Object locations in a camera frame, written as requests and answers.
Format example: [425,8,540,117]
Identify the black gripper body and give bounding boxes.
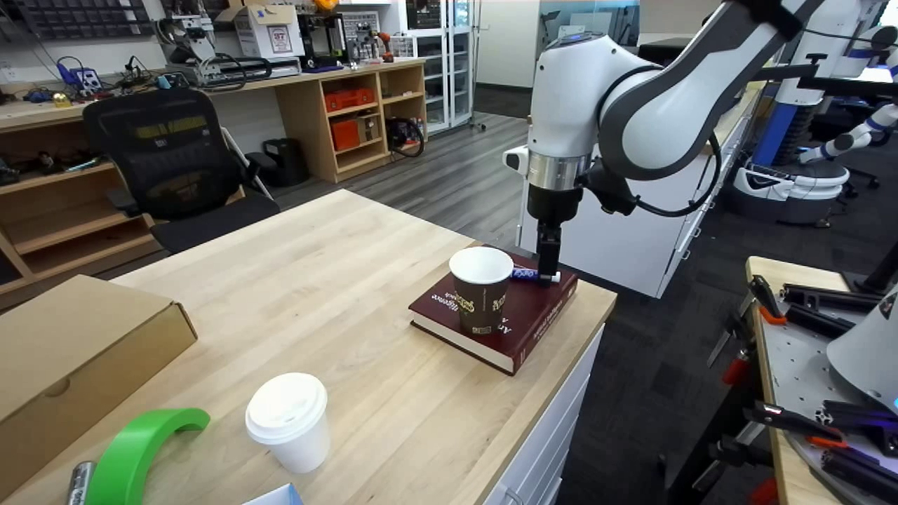
[526,183,585,233]

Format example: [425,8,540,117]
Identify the blue marker with white cap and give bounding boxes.
[511,264,568,285]

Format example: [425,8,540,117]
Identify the brown paper cup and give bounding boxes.
[446,245,519,339]

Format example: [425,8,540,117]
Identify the white lidded paper cup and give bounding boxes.
[243,371,335,476]

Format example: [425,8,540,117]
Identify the dark red hardcover book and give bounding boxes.
[408,249,581,378]

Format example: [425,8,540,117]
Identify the white glass door cabinet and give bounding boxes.
[404,0,477,134]

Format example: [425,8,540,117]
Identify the white table drawer cabinet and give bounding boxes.
[481,319,610,505]

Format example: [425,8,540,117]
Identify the orange storage bin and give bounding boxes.
[323,82,379,114]

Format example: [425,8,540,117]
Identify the wooden shelf cabinet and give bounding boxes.
[276,57,433,186]

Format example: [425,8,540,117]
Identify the black orange bar clamp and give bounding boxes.
[742,398,898,445]
[748,271,888,341]

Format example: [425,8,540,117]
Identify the wooden side table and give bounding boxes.
[743,253,898,505]

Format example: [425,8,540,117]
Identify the black bag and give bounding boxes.
[259,134,311,189]

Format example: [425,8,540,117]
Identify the black 3D printer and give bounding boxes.
[299,8,352,72]

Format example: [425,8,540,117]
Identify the black office chair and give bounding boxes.
[83,86,285,259]

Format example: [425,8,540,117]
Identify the green tape roll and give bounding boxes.
[88,403,213,505]

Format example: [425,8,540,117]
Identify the flat cardboard box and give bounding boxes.
[0,271,203,503]

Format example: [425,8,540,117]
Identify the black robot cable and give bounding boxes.
[581,130,727,222]

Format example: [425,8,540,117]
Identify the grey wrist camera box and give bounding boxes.
[499,142,533,177]

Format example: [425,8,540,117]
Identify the low wooden wall shelf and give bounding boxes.
[0,95,164,315]

